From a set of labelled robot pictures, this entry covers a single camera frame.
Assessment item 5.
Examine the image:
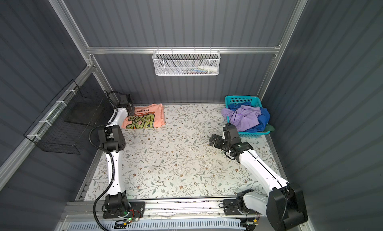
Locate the peach orange t-shirt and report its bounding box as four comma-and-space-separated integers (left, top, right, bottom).
121, 104, 166, 129

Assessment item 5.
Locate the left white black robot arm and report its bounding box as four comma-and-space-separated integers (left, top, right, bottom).
97, 91, 134, 216

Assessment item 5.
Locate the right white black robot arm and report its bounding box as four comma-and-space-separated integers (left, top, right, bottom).
209, 123, 308, 231

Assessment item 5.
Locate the purple t-shirt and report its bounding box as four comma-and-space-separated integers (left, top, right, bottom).
221, 105, 261, 132

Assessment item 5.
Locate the blue t-shirt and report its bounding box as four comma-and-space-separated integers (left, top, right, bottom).
227, 101, 270, 133

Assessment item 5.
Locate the dark green garment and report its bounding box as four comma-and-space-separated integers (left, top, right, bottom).
263, 124, 275, 132

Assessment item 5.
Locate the teal plastic laundry basket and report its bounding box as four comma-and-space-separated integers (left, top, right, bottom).
225, 95, 270, 137

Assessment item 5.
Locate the floral patterned table mat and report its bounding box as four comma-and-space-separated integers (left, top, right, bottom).
122, 103, 264, 199

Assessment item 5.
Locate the white bottle in basket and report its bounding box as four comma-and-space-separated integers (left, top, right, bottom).
197, 65, 219, 74

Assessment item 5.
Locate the white ventilation grille strip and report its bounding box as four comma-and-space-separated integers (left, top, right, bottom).
67, 218, 246, 231

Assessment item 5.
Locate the black corrugated cable conduit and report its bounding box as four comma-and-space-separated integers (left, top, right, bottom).
88, 91, 126, 231

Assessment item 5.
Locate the black wire basket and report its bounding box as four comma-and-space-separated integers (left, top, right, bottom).
24, 84, 112, 155

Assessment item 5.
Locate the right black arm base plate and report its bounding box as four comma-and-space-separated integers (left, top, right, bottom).
223, 198, 249, 216

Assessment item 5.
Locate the white wire mesh basket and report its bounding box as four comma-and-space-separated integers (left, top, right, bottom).
152, 49, 221, 76

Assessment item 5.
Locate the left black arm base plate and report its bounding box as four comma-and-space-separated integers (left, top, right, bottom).
101, 202, 146, 219

